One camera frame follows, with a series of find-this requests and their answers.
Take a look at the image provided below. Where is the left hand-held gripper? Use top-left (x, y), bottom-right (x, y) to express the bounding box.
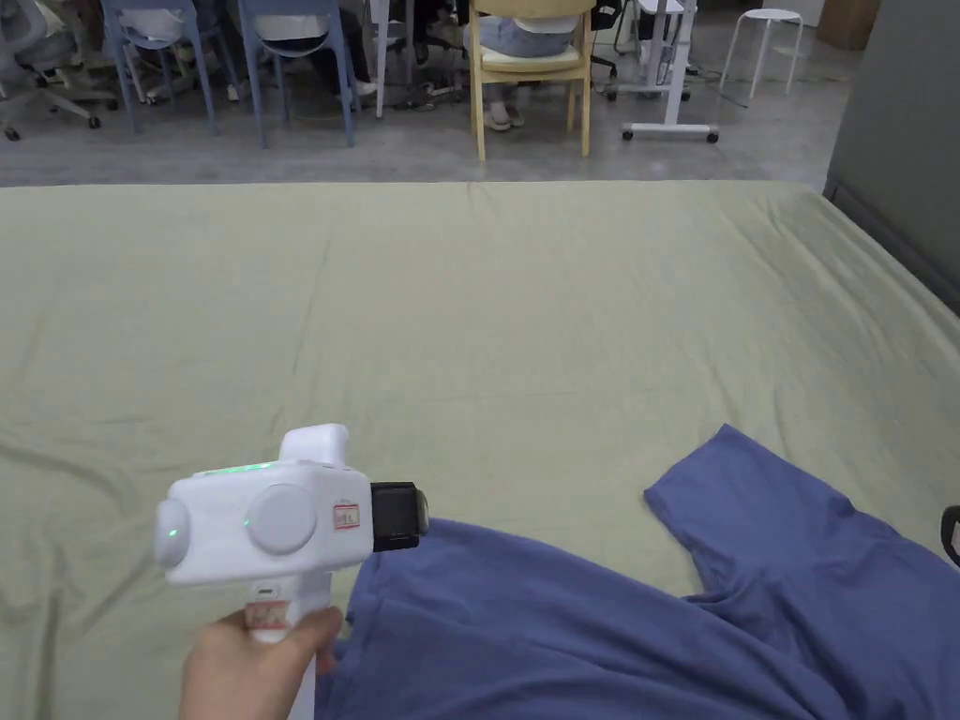
top-left (153, 423), bottom-right (430, 720)

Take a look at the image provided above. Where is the dark blue shirt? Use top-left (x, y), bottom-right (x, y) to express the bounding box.
top-left (314, 423), bottom-right (960, 720)

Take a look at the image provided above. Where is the person's left hand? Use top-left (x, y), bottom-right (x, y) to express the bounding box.
top-left (178, 604), bottom-right (346, 720)

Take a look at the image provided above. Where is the bed with pale green sheet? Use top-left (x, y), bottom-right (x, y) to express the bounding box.
top-left (0, 179), bottom-right (960, 720)

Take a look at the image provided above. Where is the blue plastic chair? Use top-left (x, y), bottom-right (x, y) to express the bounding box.
top-left (236, 0), bottom-right (358, 150)
top-left (100, 0), bottom-right (220, 138)

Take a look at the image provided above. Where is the wooden chair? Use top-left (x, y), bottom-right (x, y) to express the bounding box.
top-left (469, 0), bottom-right (593, 162)

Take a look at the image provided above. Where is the grey office chair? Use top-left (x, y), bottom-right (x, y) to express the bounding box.
top-left (0, 0), bottom-right (123, 143)

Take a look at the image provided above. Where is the brown carton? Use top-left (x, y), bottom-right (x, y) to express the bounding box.
top-left (815, 0), bottom-right (880, 53)

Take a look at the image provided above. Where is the white desk on wheels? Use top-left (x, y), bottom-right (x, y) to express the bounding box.
top-left (604, 0), bottom-right (723, 145)

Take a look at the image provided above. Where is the white round stool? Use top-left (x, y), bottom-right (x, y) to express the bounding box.
top-left (718, 7), bottom-right (805, 98)

